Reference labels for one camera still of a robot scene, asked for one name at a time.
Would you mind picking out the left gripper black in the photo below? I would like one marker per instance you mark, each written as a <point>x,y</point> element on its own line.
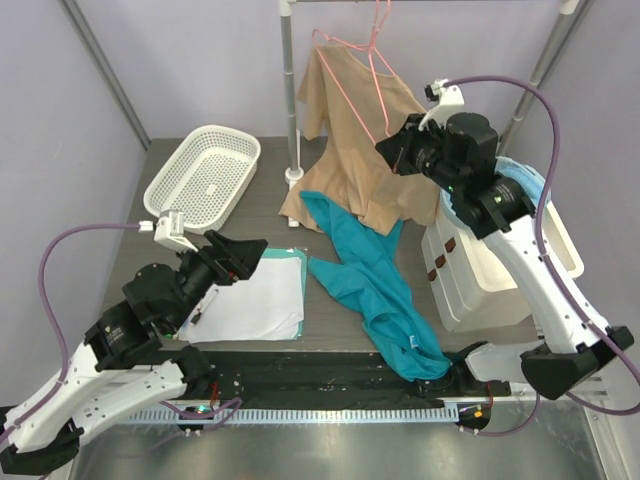
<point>244,256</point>

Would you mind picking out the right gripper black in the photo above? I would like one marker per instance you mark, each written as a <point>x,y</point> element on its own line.
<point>399,147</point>

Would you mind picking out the beige t shirt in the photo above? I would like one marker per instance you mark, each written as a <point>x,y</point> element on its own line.
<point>341,101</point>

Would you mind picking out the teal t shirt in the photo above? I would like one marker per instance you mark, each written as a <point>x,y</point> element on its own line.
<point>367,281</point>

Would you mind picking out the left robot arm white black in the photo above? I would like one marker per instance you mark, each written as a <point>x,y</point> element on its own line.
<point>46,431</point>

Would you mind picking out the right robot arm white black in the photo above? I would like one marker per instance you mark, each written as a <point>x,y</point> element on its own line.
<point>578,341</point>

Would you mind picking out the white paper sheets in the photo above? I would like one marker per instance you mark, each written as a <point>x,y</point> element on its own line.
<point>232,316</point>

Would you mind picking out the white perforated plastic basket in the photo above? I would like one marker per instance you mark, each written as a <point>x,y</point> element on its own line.
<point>205,177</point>

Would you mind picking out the clothes rack metal pole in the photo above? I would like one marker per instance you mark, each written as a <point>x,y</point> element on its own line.
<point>294,172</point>

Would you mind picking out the light blue headphones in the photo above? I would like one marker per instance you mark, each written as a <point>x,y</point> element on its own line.
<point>529,179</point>

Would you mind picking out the white drawer storage box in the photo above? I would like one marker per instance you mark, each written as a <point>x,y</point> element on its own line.
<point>472,288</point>

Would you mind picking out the right rack metal pole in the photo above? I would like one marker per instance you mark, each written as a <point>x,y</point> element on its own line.
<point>570,15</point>

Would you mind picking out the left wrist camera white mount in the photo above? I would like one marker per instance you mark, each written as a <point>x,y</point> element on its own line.
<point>170,232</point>

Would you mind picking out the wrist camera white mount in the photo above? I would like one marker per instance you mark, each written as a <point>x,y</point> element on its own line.
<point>170,232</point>
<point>447,100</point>

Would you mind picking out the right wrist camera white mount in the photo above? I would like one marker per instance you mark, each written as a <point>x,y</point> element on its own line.
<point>447,100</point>

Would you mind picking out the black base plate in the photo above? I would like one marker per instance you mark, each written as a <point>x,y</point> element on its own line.
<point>299,380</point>

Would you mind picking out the white slotted cable duct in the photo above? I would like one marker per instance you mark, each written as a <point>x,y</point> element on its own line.
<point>446,414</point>

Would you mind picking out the left frame metal post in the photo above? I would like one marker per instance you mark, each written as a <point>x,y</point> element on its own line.
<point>97,55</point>

